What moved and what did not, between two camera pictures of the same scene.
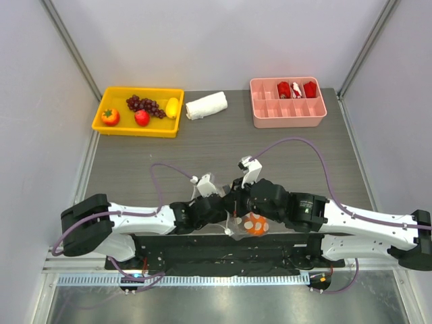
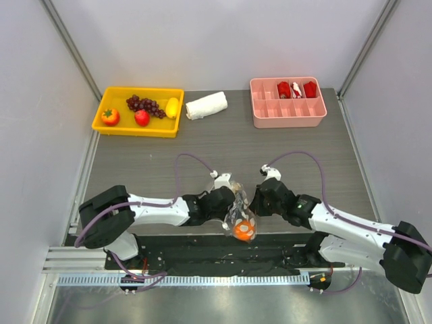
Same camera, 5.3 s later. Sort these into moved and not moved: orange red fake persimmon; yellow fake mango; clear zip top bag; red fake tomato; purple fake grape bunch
Moved: clear zip top bag
Not moved: red fake tomato; purple fake grape bunch; orange red fake persimmon; yellow fake mango
